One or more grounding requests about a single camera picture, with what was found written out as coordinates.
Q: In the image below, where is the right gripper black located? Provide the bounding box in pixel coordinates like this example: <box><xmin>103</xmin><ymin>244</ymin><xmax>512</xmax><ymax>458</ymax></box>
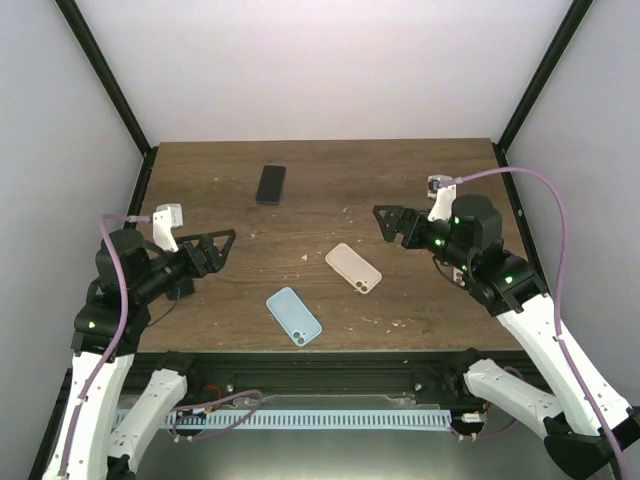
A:
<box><xmin>374</xmin><ymin>205</ymin><xmax>473</xmax><ymax>272</ymax></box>

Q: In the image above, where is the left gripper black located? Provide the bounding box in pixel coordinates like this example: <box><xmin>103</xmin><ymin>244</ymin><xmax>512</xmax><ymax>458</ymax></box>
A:
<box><xmin>137</xmin><ymin>230</ymin><xmax>238</xmax><ymax>302</ymax></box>

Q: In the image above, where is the beige phone case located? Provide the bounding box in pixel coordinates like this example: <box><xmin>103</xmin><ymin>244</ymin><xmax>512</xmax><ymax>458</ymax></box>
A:
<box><xmin>325</xmin><ymin>243</ymin><xmax>383</xmax><ymax>295</ymax></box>

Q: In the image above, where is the light blue phone case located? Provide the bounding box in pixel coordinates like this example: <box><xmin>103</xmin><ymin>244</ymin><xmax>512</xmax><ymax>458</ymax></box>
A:
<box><xmin>265</xmin><ymin>287</ymin><xmax>323</xmax><ymax>348</ymax></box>

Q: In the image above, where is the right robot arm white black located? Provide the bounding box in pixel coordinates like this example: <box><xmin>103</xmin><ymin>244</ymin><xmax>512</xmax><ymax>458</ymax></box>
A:
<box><xmin>373</xmin><ymin>194</ymin><xmax>639</xmax><ymax>479</ymax></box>

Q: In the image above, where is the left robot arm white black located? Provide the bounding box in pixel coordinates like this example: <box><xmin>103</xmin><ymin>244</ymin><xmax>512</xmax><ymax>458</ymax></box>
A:
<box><xmin>43</xmin><ymin>228</ymin><xmax>236</xmax><ymax>479</ymax></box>

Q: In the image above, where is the blue phone far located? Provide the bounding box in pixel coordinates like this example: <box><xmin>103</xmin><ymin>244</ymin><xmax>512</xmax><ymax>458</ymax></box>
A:
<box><xmin>256</xmin><ymin>165</ymin><xmax>286</xmax><ymax>205</ymax></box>

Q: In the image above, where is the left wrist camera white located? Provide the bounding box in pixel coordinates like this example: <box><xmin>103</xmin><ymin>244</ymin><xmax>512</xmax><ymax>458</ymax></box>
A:
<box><xmin>152</xmin><ymin>203</ymin><xmax>183</xmax><ymax>252</ymax></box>

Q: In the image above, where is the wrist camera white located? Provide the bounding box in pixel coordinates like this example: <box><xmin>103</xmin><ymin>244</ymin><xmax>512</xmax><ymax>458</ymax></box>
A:
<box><xmin>152</xmin><ymin>203</ymin><xmax>183</xmax><ymax>252</ymax></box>
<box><xmin>427</xmin><ymin>174</ymin><xmax>457</xmax><ymax>222</ymax></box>

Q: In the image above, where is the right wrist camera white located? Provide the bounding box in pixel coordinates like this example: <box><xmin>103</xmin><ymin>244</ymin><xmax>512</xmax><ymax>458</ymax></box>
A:
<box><xmin>427</xmin><ymin>174</ymin><xmax>457</xmax><ymax>222</ymax></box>

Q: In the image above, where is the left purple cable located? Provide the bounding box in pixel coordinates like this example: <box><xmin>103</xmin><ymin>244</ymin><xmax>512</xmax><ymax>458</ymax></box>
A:
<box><xmin>57</xmin><ymin>213</ymin><xmax>152</xmax><ymax>479</ymax></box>

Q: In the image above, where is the purple cable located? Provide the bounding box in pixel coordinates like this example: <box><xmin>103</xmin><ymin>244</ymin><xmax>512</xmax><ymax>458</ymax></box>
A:
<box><xmin>57</xmin><ymin>213</ymin><xmax>152</xmax><ymax>479</ymax></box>
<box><xmin>452</xmin><ymin>167</ymin><xmax>629</xmax><ymax>480</ymax></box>

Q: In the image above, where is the black aluminium frame rail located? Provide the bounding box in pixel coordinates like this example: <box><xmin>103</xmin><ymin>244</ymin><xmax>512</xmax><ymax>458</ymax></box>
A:
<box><xmin>29</xmin><ymin>139</ymin><xmax>640</xmax><ymax>480</ymax></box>

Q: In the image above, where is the slotted cable duct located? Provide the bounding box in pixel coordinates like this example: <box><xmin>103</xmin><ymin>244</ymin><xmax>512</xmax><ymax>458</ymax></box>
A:
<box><xmin>178</xmin><ymin>410</ymin><xmax>452</xmax><ymax>432</ymax></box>

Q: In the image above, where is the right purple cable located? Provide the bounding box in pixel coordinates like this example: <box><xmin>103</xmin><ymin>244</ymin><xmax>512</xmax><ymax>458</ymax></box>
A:
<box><xmin>452</xmin><ymin>167</ymin><xmax>629</xmax><ymax>480</ymax></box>

